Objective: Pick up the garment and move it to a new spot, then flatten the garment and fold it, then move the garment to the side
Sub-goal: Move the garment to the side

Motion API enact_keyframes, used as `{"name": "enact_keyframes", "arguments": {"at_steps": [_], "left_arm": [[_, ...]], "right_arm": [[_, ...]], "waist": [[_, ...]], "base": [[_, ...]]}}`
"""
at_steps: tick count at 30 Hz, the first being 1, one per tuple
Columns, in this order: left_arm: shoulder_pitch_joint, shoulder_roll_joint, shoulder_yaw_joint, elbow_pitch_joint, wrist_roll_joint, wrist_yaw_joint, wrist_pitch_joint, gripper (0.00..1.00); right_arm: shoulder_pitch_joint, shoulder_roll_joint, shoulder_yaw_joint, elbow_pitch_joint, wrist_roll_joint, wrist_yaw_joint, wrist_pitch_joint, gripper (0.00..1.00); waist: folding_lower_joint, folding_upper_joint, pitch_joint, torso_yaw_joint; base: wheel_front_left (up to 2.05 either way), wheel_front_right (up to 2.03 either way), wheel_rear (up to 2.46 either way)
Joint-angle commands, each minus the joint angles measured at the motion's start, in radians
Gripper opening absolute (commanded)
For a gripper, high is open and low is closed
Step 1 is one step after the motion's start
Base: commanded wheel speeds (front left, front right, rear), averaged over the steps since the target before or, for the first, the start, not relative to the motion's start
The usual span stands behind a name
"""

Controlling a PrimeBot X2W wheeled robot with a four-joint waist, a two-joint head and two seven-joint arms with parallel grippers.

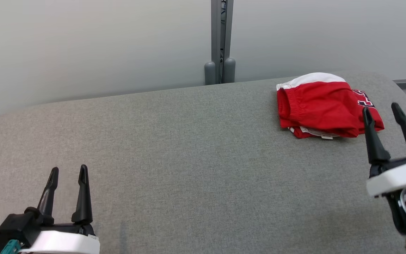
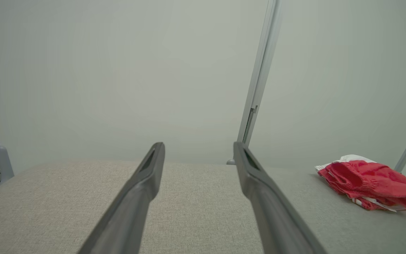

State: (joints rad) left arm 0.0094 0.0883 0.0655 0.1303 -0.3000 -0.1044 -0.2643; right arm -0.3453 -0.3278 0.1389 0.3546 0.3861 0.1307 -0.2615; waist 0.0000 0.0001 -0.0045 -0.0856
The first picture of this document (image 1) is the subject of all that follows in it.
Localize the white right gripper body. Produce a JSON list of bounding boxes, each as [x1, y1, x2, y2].
[[366, 156, 406, 198]]

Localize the red shorts with white stripe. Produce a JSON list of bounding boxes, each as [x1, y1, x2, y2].
[[276, 72, 365, 138]]

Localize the grey metal partition post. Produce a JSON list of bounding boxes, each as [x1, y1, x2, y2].
[[204, 0, 236, 86]]

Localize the teal left camera plug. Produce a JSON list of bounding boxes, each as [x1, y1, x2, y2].
[[0, 239, 22, 254]]

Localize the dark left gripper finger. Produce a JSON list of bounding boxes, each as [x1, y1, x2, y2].
[[37, 167, 59, 216], [71, 164, 93, 224]]

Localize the red jersey with white sleeves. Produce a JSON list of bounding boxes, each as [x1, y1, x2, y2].
[[288, 89, 385, 140]]

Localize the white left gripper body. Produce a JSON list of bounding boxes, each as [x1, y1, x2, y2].
[[20, 222, 100, 254]]

